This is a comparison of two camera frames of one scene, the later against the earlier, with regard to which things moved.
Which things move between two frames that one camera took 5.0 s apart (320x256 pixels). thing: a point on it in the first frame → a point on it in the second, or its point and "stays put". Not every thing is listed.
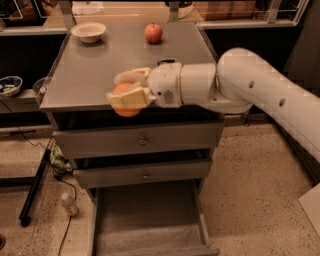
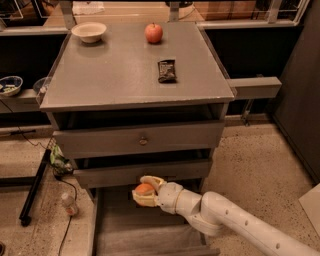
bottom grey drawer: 148,220 stays put
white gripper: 165,84 → 169,196
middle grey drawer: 159,172 stays put
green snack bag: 60,163 stays put
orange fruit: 126,112 → 144,189
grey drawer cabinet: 159,152 stays put
